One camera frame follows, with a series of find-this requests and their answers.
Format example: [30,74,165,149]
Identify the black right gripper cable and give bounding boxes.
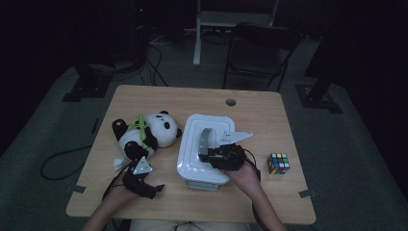
[242,147,272,231]

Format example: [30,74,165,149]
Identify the person's right hand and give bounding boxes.
[222,160,262,201]

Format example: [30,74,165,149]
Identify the colourful puzzle cube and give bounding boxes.
[267,152,291,176]

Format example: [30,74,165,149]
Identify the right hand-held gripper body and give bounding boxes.
[208,130,254,171]

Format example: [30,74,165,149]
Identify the person's beige pants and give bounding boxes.
[129,218,251,231]

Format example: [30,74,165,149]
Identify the person's left hand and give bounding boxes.
[104,182,142,206]

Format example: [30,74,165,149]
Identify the black folding chair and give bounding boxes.
[221,21,304,94]

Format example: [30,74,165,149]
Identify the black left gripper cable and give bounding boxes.
[101,162,133,201]

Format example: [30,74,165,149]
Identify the panda plush toy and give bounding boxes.
[111,110,183,171]

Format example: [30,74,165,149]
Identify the white desk frame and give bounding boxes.
[191,0,280,67]

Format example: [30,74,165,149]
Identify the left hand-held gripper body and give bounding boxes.
[122,156,155,197]

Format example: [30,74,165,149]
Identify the black stand with square base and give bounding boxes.
[294,0,344,114]
[62,62,114,104]

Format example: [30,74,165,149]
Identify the white container lid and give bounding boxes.
[176,113,237,186]

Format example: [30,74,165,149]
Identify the black looped floor cable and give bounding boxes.
[39,144,94,181]

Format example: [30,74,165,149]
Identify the clear storage container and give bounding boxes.
[186,180,223,193]

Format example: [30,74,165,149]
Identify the dark computer tower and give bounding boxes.
[129,0,150,62]

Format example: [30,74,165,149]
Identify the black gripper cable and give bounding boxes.
[101,162,133,201]
[242,147,272,231]

